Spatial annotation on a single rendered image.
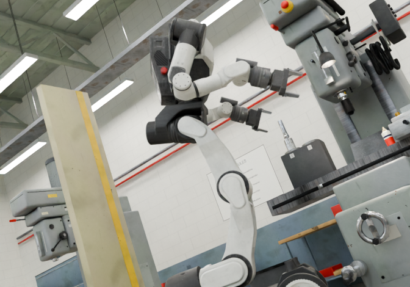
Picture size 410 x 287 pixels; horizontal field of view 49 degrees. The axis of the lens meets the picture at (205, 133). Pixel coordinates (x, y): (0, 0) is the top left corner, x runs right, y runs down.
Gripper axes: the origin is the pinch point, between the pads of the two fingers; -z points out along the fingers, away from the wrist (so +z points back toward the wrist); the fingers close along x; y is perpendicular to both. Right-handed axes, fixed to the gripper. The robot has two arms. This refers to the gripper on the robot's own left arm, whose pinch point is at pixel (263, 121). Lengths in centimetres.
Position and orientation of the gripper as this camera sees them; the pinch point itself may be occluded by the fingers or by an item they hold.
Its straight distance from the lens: 248.5
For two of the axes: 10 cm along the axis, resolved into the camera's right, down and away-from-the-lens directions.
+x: 2.3, -9.6, 1.9
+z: -9.6, -2.5, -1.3
